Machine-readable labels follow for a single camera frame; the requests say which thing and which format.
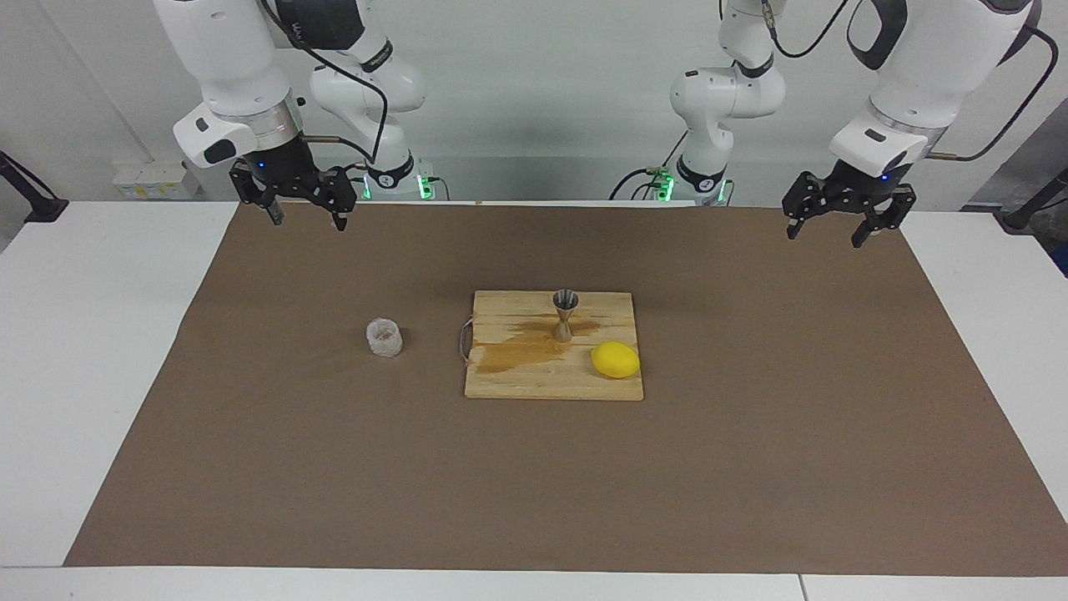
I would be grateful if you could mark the brown paper table mat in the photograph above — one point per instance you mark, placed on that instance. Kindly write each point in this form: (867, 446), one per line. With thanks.
(334, 467)

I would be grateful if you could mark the black clamp stand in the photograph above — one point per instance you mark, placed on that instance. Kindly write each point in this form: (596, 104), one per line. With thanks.
(46, 209)
(1020, 219)

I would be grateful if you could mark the wooden cutting board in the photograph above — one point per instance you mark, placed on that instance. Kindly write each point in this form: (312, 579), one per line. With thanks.
(517, 376)

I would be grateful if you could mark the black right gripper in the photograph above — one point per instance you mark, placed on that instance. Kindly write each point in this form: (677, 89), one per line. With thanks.
(284, 167)

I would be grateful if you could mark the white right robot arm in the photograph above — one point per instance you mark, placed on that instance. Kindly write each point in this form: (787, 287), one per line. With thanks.
(234, 58)

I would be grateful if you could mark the small clear glass cup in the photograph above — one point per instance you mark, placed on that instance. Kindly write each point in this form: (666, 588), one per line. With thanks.
(385, 338)

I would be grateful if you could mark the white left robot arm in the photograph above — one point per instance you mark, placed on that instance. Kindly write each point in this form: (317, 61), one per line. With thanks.
(934, 67)

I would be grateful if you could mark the yellow lemon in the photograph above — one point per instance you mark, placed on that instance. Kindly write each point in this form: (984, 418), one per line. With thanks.
(616, 360)

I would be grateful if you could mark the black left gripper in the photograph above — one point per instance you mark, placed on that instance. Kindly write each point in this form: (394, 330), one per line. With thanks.
(862, 185)

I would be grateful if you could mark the steel double jigger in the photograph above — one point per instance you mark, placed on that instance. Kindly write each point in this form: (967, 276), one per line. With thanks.
(565, 321)

